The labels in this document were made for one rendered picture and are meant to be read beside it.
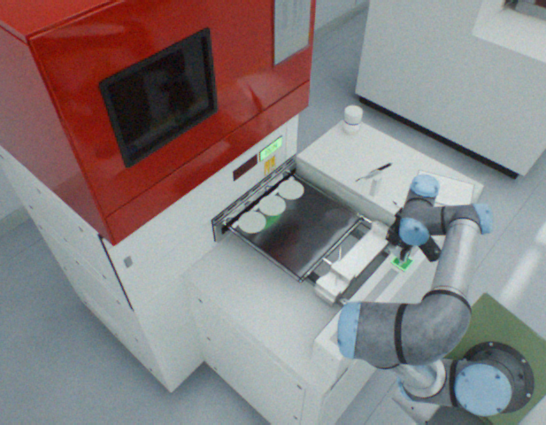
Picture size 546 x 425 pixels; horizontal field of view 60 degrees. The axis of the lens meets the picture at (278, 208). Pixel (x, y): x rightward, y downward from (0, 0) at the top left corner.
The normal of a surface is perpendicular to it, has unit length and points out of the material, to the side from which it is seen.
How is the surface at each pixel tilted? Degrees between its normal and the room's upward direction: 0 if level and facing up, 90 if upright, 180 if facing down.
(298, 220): 0
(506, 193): 0
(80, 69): 90
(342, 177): 0
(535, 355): 45
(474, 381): 40
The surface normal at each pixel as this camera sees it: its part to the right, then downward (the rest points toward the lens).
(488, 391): -0.43, -0.14
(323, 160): 0.01, -0.65
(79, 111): 0.75, 0.51
